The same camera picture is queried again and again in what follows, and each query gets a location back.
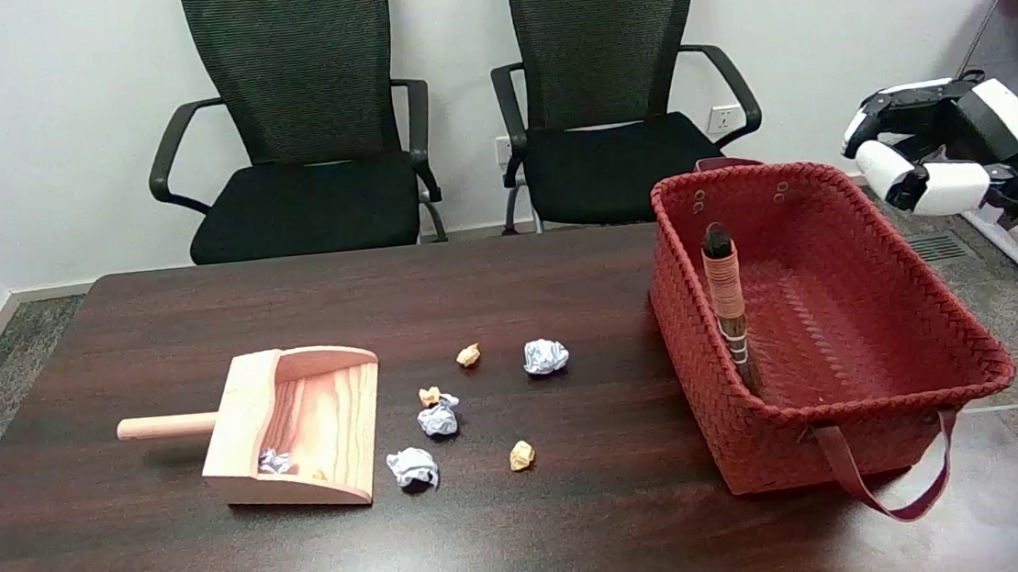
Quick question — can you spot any brown straw hand broom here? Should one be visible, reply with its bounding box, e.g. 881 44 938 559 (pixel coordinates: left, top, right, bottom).
699 220 765 399

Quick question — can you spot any black mesh office chair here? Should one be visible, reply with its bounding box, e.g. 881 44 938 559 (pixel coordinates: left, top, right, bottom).
483 0 772 237
133 0 450 270

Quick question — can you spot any red woven basket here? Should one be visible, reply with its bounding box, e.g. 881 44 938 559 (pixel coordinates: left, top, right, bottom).
638 133 1018 544

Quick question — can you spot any metal floor vent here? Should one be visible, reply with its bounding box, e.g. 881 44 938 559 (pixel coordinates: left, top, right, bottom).
905 230 969 266

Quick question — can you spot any wooden dustpan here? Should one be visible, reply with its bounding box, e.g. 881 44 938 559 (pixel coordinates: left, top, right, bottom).
110 339 393 527

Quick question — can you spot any small white crumpled paper ball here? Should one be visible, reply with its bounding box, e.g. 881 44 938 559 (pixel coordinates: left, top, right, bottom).
257 446 295 477

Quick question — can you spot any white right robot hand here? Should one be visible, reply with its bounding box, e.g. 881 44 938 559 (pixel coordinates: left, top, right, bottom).
837 71 1018 226

